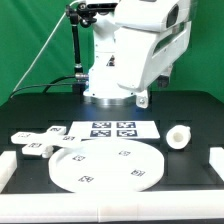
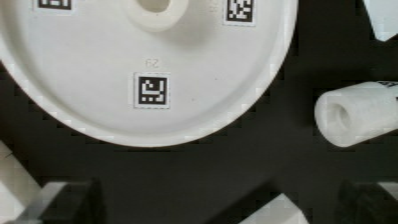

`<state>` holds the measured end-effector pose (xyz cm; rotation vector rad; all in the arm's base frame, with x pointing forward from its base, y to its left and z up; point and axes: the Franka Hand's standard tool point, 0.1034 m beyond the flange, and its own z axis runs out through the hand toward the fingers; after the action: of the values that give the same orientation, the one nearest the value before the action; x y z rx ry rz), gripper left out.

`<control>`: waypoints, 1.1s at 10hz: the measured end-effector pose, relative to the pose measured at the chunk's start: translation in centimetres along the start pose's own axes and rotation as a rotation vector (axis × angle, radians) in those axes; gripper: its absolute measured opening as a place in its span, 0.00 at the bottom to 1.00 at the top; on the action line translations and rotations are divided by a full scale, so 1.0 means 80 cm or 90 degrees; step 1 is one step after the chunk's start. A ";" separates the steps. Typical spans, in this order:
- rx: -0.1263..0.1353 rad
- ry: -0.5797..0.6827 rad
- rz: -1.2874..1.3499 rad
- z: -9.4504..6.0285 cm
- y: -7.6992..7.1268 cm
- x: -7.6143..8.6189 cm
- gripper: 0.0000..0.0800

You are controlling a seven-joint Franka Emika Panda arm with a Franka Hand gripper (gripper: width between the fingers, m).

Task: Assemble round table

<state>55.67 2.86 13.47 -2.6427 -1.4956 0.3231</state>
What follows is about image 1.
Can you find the white round table top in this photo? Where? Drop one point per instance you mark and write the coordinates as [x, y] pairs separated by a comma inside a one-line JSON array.
[[107, 166]]

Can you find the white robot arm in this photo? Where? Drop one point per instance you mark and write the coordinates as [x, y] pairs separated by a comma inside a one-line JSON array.
[[135, 42]]

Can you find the white marker sheet with tags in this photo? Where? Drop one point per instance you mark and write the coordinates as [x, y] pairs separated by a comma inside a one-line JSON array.
[[115, 129]]

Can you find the white cross-shaped table base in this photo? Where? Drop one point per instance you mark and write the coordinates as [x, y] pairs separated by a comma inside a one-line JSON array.
[[42, 144]]

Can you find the white right fence block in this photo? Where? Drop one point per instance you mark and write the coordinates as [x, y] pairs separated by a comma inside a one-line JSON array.
[[216, 160]]

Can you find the white fence block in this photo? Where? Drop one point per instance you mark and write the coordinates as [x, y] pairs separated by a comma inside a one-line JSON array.
[[8, 165], [216, 160]]

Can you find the white left fence block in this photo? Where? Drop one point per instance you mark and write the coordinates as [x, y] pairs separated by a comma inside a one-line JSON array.
[[8, 165]]

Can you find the white front fence bar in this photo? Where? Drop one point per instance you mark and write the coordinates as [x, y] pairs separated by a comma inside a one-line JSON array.
[[146, 206]]

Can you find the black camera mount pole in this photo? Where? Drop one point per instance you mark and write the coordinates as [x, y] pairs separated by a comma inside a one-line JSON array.
[[79, 16]]

